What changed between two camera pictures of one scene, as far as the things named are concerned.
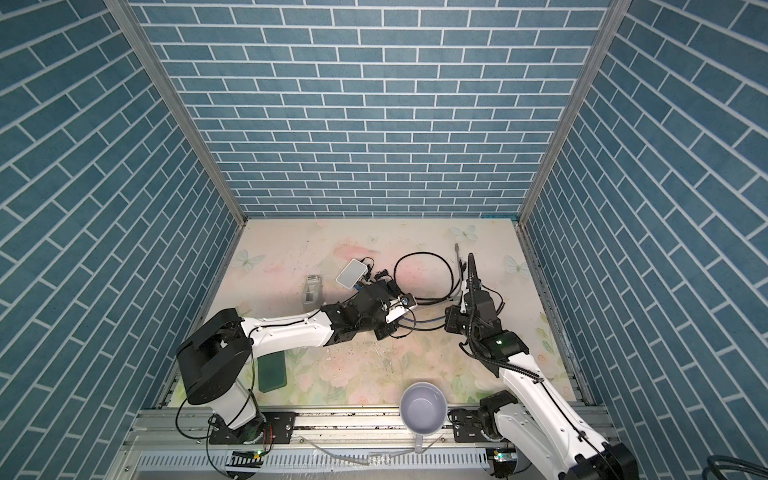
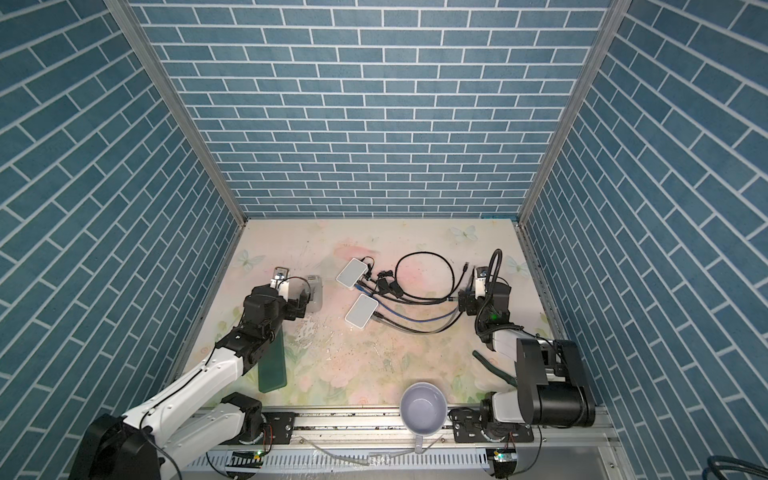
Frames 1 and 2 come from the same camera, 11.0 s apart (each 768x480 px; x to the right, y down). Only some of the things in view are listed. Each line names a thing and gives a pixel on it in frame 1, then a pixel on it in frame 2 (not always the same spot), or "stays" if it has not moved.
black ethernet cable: x=421 y=329 stays
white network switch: x=352 y=274 stays
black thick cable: x=423 y=301 stays
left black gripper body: x=379 y=323 → x=290 y=311
